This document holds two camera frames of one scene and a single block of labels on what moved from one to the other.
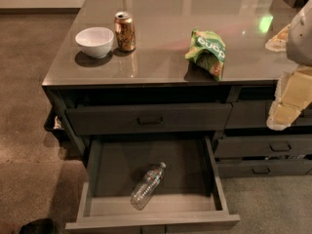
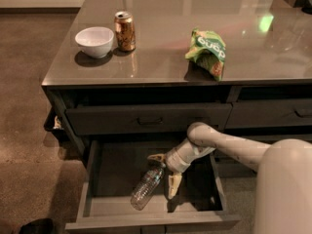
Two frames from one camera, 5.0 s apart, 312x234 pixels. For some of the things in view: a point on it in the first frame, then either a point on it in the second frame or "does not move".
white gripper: (300, 38) -> (175, 160)
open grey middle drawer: (189, 200) does not move
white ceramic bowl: (96, 42) does not move
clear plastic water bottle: (146, 186) does not move
